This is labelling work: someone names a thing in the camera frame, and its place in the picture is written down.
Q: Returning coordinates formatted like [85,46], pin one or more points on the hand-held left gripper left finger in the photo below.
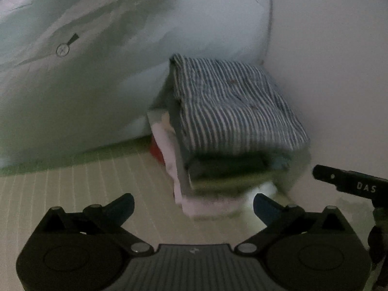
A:
[122,210]

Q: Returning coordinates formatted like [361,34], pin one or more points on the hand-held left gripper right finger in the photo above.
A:
[263,210]

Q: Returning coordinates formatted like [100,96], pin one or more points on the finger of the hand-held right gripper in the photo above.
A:
[348,182]

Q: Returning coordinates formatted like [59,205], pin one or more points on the blue plaid shirt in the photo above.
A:
[230,103]

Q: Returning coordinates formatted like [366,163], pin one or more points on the cream folded garment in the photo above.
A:
[227,188]

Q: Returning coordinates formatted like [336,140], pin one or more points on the green grid bed mat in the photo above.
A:
[91,182]

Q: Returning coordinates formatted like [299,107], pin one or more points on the white folded garment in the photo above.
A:
[212,207]

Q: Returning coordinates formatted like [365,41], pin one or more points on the grey teal folded garment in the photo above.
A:
[230,166]

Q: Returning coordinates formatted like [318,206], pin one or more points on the red folded garment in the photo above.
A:
[157,151]

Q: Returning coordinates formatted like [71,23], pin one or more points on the light blue printed quilt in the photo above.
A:
[91,97]

